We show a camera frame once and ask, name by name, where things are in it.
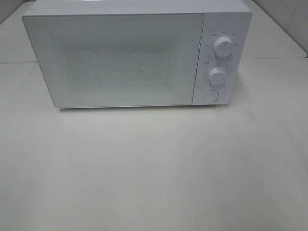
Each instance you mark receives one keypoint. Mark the upper white power knob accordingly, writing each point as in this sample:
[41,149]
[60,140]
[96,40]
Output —
[223,46]

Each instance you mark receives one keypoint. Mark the white microwave oven body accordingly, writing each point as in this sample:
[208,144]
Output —
[221,18]

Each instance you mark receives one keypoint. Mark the white microwave door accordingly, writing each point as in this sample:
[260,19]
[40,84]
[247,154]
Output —
[91,61]

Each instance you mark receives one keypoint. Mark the white timer knob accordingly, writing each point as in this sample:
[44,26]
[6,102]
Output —
[217,76]

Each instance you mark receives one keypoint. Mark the round white door button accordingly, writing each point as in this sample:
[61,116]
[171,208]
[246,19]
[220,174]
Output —
[211,96]

